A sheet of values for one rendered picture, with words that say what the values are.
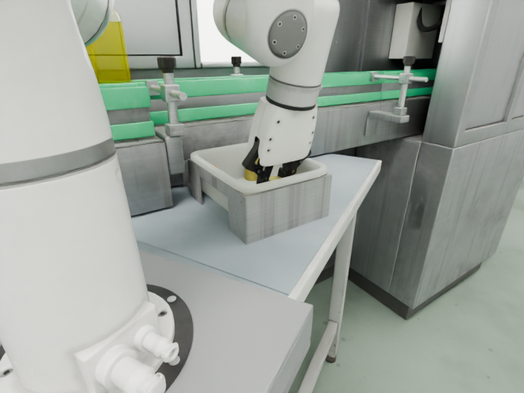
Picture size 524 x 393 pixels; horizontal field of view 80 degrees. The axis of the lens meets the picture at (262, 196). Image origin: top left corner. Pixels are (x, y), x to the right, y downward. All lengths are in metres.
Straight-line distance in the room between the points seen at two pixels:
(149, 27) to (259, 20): 0.53
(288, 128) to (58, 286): 0.36
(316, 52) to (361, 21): 0.86
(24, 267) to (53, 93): 0.09
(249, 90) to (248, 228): 0.38
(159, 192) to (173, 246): 0.13
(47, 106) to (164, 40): 0.68
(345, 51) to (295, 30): 0.89
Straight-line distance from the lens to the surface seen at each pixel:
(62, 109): 0.19
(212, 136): 0.70
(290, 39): 0.35
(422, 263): 1.31
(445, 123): 1.15
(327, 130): 0.91
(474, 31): 1.12
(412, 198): 1.24
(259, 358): 0.27
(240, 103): 0.75
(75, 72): 0.20
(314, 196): 0.53
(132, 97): 0.56
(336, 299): 1.09
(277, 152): 0.48
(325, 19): 0.43
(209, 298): 0.32
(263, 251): 0.46
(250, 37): 0.35
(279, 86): 0.45
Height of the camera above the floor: 1.01
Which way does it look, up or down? 24 degrees down
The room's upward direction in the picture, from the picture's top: straight up
